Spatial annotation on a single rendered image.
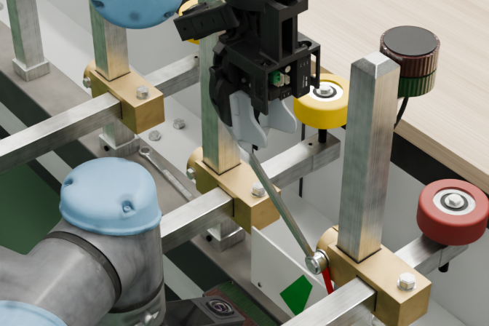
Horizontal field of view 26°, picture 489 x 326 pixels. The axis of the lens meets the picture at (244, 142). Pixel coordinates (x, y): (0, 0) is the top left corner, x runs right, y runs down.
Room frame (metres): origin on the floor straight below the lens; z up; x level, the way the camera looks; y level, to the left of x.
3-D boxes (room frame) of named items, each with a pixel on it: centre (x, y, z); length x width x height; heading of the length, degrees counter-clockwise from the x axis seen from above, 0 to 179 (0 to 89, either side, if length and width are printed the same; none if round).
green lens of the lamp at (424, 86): (0.89, -0.17, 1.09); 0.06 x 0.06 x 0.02
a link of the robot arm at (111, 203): (0.61, 0.11, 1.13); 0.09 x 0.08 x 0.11; 152
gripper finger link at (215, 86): (0.87, 0.01, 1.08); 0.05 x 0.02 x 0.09; 129
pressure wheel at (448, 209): (0.89, -0.24, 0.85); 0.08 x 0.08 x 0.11
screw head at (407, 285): (0.80, -0.18, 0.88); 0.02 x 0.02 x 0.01
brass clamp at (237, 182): (1.03, 0.02, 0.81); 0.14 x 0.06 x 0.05; 39
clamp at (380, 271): (0.84, -0.15, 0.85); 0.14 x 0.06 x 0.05; 39
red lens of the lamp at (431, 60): (0.89, -0.17, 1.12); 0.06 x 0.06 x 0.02
